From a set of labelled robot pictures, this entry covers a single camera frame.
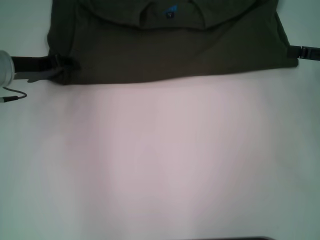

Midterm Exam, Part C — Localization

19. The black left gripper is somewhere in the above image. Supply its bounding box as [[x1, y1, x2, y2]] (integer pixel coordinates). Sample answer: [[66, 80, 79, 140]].
[[11, 54, 81, 84]]

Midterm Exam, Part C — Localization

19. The dark green printed t-shirt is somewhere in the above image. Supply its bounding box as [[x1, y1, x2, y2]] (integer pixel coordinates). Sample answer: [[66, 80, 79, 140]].
[[47, 0, 300, 86]]

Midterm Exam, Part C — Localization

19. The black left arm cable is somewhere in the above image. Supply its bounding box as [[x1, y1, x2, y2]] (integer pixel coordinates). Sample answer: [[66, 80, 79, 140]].
[[0, 86, 28, 104]]

